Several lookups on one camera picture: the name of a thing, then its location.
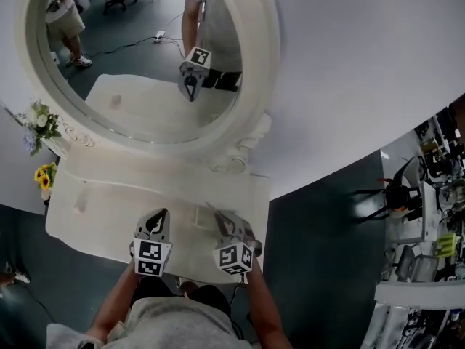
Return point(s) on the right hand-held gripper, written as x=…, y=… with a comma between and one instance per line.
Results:
x=232, y=258

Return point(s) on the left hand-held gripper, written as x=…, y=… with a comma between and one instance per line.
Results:
x=149, y=256

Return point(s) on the white dressing table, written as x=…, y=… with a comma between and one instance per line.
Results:
x=120, y=231

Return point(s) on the person's left forearm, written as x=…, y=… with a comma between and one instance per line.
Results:
x=112, y=304

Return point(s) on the person's right forearm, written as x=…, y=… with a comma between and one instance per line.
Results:
x=261, y=304

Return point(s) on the person's black shorts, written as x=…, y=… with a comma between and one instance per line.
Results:
x=210, y=298

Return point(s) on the person's grey shirt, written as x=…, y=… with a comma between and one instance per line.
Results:
x=174, y=325

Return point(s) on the sunflowers in white vase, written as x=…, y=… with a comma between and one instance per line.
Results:
x=44, y=180

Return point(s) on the white oval ornate mirror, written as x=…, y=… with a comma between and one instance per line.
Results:
x=259, y=86

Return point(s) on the purple white flowers in vase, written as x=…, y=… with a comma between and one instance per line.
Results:
x=41, y=122

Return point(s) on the black and grey chair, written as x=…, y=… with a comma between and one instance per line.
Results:
x=396, y=195

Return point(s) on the grey office chair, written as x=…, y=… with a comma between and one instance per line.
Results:
x=421, y=267

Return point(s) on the white counter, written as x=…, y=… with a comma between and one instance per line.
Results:
x=417, y=291

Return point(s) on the white office desk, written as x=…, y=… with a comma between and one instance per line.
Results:
x=428, y=209

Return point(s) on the light green crate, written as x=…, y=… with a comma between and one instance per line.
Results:
x=446, y=245

